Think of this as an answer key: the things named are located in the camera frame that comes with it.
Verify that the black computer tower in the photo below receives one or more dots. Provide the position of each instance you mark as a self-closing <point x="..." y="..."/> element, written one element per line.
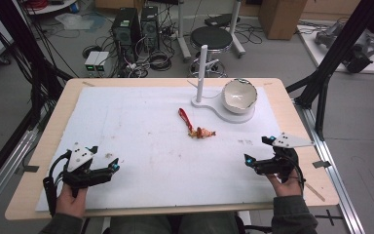
<point x="150" y="26"/>
<point x="126" y="27"/>

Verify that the aluminium rail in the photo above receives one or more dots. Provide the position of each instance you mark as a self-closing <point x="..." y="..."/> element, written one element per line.
<point x="332" y="175"/>
<point x="5" y="169"/>

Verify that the wooden table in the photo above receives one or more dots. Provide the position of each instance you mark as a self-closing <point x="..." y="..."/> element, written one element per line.
<point x="60" y="107"/>

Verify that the white round table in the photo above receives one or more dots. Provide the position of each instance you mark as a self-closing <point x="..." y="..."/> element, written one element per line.
<point x="50" y="7"/>

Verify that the white power supply box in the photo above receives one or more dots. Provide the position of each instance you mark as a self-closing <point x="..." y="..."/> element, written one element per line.
<point x="92" y="61"/>
<point x="101" y="61"/>

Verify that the person's legs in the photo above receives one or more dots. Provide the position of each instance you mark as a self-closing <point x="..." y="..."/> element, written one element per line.
<point x="175" y="225"/>

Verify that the black tape piece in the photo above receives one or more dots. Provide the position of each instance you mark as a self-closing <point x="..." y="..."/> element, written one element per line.
<point x="29" y="169"/>
<point x="321" y="164"/>

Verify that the black frame strut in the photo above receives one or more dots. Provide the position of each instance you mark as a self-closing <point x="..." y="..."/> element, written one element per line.
<point x="334" y="55"/>
<point x="22" y="52"/>

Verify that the white stand with post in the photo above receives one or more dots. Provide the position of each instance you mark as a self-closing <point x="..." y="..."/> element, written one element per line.
<point x="202" y="74"/>

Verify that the clear plastic sheet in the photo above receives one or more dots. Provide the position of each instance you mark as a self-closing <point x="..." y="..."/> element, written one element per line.
<point x="78" y="21"/>

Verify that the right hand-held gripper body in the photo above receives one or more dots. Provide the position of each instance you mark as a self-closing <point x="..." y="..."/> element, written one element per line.
<point x="280" y="162"/>

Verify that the red wrapper strip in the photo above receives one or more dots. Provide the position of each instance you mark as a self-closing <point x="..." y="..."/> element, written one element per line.
<point x="185" y="118"/>

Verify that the person's right hand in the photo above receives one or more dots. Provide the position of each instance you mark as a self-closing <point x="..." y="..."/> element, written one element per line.
<point x="286" y="187"/>

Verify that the wooden stick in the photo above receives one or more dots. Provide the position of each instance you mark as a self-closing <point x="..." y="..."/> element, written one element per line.
<point x="315" y="191"/>

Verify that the cardboard box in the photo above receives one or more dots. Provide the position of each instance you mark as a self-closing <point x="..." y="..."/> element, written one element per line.
<point x="280" y="18"/>

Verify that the black tape cross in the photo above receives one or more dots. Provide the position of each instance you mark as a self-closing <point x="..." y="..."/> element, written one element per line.
<point x="329" y="217"/>

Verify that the white table leg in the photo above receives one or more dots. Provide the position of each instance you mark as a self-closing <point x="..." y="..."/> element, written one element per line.
<point x="236" y="29"/>
<point x="182" y="32"/>

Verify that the orange scrap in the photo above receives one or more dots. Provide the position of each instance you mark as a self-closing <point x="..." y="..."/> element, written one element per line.
<point x="203" y="132"/>

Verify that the person's left hand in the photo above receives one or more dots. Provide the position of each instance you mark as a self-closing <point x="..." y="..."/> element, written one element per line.
<point x="70" y="203"/>

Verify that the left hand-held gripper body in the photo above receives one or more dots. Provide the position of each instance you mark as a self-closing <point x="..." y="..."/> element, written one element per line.
<point x="78" y="177"/>

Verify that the white platform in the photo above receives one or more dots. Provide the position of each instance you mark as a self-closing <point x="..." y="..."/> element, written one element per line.
<point x="324" y="55"/>

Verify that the black round stool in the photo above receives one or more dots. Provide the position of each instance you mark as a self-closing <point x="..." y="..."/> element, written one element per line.
<point x="211" y="39"/>

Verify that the white bowl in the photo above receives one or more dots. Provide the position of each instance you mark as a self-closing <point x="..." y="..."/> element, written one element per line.
<point x="239" y="96"/>

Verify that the white foam board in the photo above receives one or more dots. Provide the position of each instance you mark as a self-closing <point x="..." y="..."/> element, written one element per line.
<point x="149" y="162"/>

